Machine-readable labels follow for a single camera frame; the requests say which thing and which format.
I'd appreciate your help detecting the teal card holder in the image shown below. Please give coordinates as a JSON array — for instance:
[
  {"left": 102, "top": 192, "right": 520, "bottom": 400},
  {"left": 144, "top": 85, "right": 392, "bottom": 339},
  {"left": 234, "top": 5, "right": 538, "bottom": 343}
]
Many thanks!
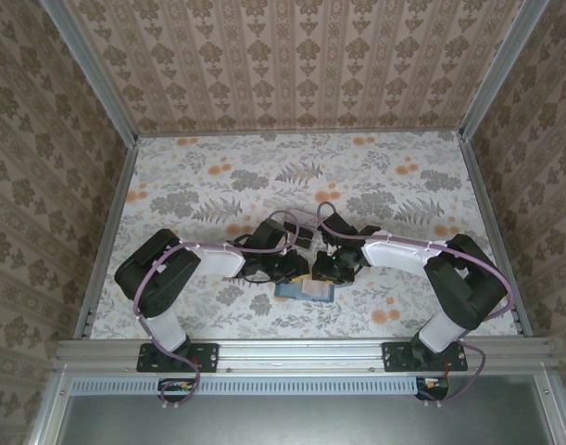
[{"left": 273, "top": 279, "right": 335, "bottom": 302}]

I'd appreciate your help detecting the pink patterned card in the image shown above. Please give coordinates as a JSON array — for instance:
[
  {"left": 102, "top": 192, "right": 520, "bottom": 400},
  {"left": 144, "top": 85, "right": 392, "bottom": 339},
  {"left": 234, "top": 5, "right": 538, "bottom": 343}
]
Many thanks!
[{"left": 301, "top": 280, "right": 333, "bottom": 300}]

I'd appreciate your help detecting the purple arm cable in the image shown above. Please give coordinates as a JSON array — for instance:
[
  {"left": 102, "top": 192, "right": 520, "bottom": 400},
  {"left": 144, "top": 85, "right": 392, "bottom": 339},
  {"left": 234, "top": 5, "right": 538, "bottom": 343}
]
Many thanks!
[
  {"left": 132, "top": 210, "right": 307, "bottom": 412},
  {"left": 316, "top": 201, "right": 514, "bottom": 409}
]

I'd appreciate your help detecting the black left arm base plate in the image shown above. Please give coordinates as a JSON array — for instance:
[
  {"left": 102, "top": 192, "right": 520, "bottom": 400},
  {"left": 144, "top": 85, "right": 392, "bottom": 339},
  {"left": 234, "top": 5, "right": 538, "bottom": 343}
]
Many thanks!
[{"left": 136, "top": 341, "right": 220, "bottom": 374}]

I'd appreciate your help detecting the grey slotted cable duct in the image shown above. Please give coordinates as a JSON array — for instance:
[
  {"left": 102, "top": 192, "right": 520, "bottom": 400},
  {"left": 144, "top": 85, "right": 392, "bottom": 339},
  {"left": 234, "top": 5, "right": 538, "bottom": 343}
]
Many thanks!
[{"left": 70, "top": 375, "right": 425, "bottom": 396}]

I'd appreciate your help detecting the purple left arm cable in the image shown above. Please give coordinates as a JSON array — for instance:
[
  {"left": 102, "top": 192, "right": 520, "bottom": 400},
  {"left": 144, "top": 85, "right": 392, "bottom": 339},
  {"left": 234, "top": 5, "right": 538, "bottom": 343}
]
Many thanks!
[{"left": 132, "top": 210, "right": 307, "bottom": 412}]

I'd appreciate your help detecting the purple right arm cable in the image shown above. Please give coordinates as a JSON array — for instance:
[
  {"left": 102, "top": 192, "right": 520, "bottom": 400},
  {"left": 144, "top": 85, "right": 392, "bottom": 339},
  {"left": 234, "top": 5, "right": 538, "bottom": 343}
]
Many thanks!
[{"left": 316, "top": 201, "right": 514, "bottom": 409}]

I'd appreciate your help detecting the aluminium side rail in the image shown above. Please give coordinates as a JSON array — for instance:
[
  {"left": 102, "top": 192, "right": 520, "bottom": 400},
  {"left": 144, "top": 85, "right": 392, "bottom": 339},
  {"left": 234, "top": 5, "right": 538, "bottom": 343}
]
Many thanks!
[
  {"left": 459, "top": 137, "right": 534, "bottom": 338},
  {"left": 72, "top": 137, "right": 141, "bottom": 342}
]

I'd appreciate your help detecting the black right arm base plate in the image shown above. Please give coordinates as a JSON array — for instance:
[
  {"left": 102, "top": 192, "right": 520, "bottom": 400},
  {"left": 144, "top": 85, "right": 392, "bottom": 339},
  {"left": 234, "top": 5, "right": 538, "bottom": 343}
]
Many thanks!
[{"left": 382, "top": 341, "right": 469, "bottom": 374}]

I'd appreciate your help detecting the long aluminium base rail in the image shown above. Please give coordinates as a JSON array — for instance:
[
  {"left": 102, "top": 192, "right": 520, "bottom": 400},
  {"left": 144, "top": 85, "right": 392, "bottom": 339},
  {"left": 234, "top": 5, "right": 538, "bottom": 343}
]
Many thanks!
[{"left": 54, "top": 337, "right": 556, "bottom": 373}]

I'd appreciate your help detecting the grey metal panel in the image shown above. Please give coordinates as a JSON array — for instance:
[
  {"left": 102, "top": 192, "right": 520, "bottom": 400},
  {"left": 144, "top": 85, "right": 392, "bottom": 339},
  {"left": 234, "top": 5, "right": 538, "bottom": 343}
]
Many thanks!
[{"left": 57, "top": 374, "right": 558, "bottom": 445}]

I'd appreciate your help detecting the aluminium frame post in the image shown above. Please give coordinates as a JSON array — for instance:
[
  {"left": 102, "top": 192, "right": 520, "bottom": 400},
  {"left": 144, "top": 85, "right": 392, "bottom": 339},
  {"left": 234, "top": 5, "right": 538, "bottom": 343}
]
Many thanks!
[
  {"left": 39, "top": 0, "right": 141, "bottom": 148},
  {"left": 459, "top": 0, "right": 551, "bottom": 143}
]

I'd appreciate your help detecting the black wiring connector box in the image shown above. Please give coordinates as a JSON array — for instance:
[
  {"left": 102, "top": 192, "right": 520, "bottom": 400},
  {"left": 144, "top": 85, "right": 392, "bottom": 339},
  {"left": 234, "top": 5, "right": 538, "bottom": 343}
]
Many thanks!
[
  {"left": 414, "top": 375, "right": 451, "bottom": 402},
  {"left": 157, "top": 377, "right": 196, "bottom": 403}
]

